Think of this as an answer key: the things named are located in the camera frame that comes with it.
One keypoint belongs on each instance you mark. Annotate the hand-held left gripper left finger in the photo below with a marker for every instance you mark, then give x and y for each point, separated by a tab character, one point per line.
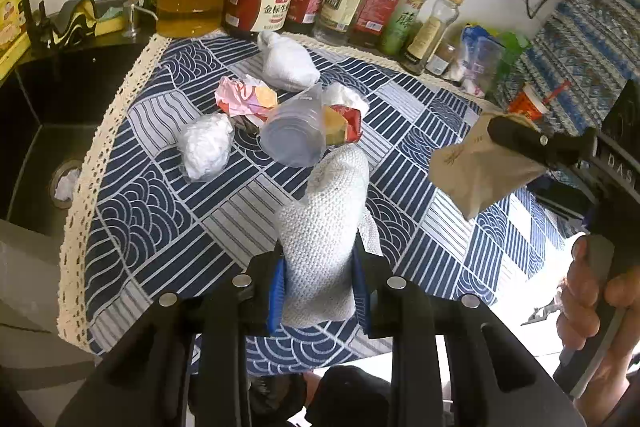
275	294

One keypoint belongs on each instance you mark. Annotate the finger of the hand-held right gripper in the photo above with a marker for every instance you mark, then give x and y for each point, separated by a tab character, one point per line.
530	142

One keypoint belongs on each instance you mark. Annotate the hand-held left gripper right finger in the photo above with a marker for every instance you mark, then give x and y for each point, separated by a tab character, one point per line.
361	294

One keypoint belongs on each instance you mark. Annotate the brown paper bag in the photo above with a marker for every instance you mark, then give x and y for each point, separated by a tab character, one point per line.
475	172

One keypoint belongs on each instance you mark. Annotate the white knitted cloth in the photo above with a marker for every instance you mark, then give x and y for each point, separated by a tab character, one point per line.
322	232

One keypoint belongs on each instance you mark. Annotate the clear plastic cup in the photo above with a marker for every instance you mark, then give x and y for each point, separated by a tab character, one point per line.
292	137

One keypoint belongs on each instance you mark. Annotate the white plastic bag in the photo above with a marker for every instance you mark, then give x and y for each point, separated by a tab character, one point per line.
205	147

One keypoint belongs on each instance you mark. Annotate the red yellow snack packet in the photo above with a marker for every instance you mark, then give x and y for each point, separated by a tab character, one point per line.
345	124

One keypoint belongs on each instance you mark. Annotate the white tissue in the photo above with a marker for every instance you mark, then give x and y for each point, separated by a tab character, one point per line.
347	96
67	187

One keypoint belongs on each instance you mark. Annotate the colourful paper wrapper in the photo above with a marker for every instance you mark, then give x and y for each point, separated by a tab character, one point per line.
240	99

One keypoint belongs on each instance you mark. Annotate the person's right hand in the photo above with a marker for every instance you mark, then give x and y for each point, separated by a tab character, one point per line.
575	307

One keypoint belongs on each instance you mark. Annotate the red cup with straw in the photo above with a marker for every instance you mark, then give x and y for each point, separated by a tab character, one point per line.
527	104

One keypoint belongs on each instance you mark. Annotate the green plastic bag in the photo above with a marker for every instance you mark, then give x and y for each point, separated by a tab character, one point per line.
512	47

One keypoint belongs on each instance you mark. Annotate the blue striped patterned cloth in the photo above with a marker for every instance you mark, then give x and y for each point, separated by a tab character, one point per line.
585	37

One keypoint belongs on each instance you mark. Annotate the small spice jar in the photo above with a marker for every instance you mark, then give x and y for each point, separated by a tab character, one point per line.
442	59

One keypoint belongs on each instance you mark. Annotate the blue patterned tablecloth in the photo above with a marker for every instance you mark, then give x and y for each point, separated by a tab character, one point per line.
165	217

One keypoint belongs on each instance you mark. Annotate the small bottle beige label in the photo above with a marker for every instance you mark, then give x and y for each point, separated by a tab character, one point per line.
427	39

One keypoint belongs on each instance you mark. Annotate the bottle with green label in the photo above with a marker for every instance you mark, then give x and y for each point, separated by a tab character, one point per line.
405	24

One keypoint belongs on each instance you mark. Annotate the rolled white towel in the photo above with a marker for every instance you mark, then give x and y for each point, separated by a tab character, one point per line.
287	62

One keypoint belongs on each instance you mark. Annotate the white tissue in drain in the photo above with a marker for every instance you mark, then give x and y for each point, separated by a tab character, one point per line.
67	187

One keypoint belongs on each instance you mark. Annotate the black kitchen sink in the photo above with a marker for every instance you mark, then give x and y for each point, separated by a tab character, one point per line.
35	127

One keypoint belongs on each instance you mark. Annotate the metal soap dispenser pump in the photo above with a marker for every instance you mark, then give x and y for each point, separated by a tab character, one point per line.
134	19

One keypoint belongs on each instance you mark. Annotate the yellow sponge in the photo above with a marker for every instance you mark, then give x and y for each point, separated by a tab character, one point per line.
111	22

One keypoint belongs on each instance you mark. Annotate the grey yellow dish cloth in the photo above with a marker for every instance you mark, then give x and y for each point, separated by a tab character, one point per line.
75	19

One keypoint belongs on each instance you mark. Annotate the yellow box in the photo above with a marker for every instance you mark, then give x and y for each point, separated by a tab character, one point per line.
11	17

